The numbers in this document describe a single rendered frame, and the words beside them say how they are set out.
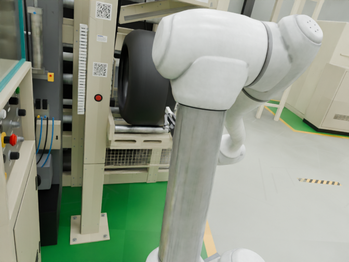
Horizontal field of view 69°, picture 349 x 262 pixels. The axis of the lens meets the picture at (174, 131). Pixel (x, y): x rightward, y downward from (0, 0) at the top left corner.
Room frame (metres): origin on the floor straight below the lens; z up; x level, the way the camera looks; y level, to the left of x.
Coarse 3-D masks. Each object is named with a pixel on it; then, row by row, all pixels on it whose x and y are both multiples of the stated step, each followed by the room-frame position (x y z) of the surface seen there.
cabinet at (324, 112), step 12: (324, 72) 5.23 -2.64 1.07; (336, 72) 4.93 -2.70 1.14; (348, 72) 4.77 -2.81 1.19; (324, 84) 5.10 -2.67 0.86; (336, 84) 4.81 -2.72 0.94; (348, 84) 4.78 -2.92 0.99; (312, 96) 5.28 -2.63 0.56; (324, 96) 4.96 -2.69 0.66; (336, 96) 4.76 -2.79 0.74; (348, 96) 4.81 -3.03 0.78; (312, 108) 5.14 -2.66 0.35; (324, 108) 4.83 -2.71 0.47; (336, 108) 4.78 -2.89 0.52; (348, 108) 4.83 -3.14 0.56; (312, 120) 5.00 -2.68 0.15; (324, 120) 4.76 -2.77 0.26; (336, 120) 4.80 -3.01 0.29; (348, 120) 4.85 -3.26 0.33; (324, 132) 4.80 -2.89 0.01; (336, 132) 4.85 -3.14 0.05; (348, 132) 4.88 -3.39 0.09
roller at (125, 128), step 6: (120, 126) 1.34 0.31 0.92; (126, 126) 1.35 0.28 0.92; (132, 126) 1.37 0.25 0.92; (138, 126) 1.38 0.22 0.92; (144, 126) 1.40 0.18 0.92; (150, 126) 1.41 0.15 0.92; (156, 126) 1.43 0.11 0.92; (162, 126) 1.45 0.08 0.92; (126, 132) 1.35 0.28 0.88; (132, 132) 1.36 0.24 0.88; (138, 132) 1.38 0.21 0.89; (144, 132) 1.39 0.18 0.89; (150, 132) 1.40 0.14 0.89; (156, 132) 1.42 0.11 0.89; (162, 132) 1.43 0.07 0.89; (168, 132) 1.45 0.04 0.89
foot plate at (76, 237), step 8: (72, 216) 1.47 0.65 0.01; (80, 216) 1.49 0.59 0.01; (104, 216) 1.54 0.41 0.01; (72, 224) 1.40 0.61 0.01; (104, 224) 1.46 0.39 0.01; (72, 232) 1.33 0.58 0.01; (104, 232) 1.38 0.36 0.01; (72, 240) 1.26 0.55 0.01; (80, 240) 1.28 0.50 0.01; (88, 240) 1.29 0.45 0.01; (96, 240) 1.30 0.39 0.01; (104, 240) 1.32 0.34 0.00
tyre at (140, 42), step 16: (144, 32) 1.46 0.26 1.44; (128, 48) 1.40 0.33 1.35; (144, 48) 1.34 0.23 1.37; (128, 64) 1.75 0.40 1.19; (144, 64) 1.28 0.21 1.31; (128, 80) 1.30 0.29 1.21; (144, 80) 1.26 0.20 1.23; (160, 80) 1.29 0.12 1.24; (128, 96) 1.28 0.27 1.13; (144, 96) 1.25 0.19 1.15; (160, 96) 1.29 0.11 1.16; (128, 112) 1.30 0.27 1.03; (144, 112) 1.28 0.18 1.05; (160, 112) 1.31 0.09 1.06
